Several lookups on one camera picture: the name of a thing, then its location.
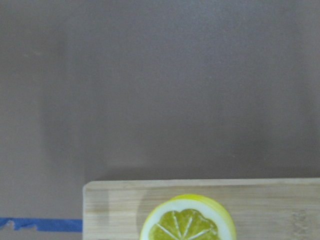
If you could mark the lemon slice stack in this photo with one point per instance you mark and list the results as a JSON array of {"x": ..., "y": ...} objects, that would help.
[{"x": 189, "y": 217}]

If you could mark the wooden cutting board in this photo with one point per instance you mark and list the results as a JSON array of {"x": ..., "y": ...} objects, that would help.
[{"x": 262, "y": 209}]

